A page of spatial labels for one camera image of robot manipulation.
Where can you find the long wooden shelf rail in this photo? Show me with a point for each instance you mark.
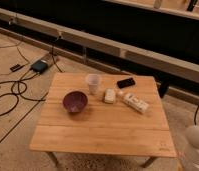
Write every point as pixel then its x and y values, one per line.
pixel 161 62

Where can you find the black smartphone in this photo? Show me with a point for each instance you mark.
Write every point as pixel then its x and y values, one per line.
pixel 125 83

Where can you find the white sponge block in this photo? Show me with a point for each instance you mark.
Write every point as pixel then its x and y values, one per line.
pixel 110 96

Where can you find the black power adapter box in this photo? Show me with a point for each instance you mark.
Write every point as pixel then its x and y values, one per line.
pixel 39 66

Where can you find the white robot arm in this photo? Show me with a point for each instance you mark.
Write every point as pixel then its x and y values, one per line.
pixel 190 156

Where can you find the wooden table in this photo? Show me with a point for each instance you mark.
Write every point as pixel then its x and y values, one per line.
pixel 103 128

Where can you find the small black device on floor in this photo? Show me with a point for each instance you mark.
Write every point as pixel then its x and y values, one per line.
pixel 16 67

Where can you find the clear plastic cup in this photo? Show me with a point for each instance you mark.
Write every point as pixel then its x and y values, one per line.
pixel 93 81

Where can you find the purple bowl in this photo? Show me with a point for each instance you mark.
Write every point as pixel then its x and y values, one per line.
pixel 75 101

